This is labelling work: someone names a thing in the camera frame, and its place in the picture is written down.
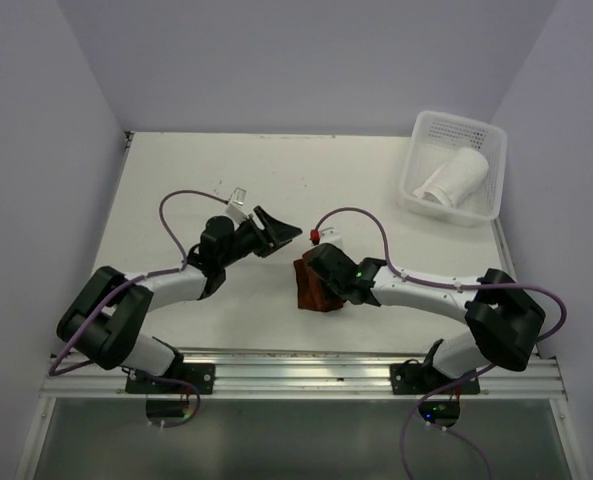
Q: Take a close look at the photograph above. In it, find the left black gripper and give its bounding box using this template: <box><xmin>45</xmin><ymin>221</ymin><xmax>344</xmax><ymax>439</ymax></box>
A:
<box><xmin>219</xmin><ymin>206</ymin><xmax>301</xmax><ymax>268</ymax></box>

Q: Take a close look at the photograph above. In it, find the brown towel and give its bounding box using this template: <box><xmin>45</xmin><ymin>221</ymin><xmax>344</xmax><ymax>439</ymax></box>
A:
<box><xmin>293</xmin><ymin>252</ymin><xmax>346</xmax><ymax>312</ymax></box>

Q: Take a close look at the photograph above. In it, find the white towel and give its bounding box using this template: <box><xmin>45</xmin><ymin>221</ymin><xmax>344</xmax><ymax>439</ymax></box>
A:
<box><xmin>413</xmin><ymin>147</ymin><xmax>489</xmax><ymax>208</ymax></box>

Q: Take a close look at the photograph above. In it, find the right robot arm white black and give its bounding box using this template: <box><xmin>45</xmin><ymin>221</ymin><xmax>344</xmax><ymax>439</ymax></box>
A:
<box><xmin>303</xmin><ymin>243</ymin><xmax>545</xmax><ymax>393</ymax></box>

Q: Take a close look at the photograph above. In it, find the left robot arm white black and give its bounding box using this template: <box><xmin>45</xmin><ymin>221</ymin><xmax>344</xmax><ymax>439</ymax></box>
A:
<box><xmin>56</xmin><ymin>206</ymin><xmax>302</xmax><ymax>393</ymax></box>

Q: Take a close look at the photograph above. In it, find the white plastic basket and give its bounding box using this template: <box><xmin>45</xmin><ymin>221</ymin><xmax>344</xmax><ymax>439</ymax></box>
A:
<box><xmin>398</xmin><ymin>111</ymin><xmax>507</xmax><ymax>226</ymax></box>

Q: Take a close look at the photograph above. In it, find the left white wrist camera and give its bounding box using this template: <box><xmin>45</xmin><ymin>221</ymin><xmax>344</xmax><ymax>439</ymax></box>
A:
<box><xmin>225</xmin><ymin>187</ymin><xmax>250</xmax><ymax>225</ymax></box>

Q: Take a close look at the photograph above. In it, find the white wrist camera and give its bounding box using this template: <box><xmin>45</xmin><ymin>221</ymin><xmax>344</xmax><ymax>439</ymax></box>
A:
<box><xmin>225</xmin><ymin>187</ymin><xmax>250</xmax><ymax>225</ymax></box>
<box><xmin>309</xmin><ymin>227</ymin><xmax>343</xmax><ymax>249</ymax></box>

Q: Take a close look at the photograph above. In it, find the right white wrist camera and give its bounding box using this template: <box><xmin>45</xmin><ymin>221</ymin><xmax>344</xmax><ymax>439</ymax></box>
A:
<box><xmin>309</xmin><ymin>227</ymin><xmax>343</xmax><ymax>249</ymax></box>

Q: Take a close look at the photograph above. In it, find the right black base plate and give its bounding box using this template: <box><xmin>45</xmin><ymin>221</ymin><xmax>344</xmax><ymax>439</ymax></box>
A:
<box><xmin>389</xmin><ymin>359</ymin><xmax>481</xmax><ymax>395</ymax></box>

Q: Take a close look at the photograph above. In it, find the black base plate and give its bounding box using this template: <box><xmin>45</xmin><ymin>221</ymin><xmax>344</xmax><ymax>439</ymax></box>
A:
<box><xmin>125</xmin><ymin>362</ymin><xmax>216</xmax><ymax>395</ymax></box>
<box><xmin>389</xmin><ymin>359</ymin><xmax>481</xmax><ymax>395</ymax></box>

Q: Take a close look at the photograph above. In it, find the aluminium mounting rail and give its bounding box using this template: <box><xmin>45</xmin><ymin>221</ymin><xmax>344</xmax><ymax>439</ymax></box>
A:
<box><xmin>40</xmin><ymin>349</ymin><xmax>567</xmax><ymax>401</ymax></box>

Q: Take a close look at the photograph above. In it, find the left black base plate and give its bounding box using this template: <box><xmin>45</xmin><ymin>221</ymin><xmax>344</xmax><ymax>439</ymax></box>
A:
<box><xmin>125</xmin><ymin>362</ymin><xmax>216</xmax><ymax>395</ymax></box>

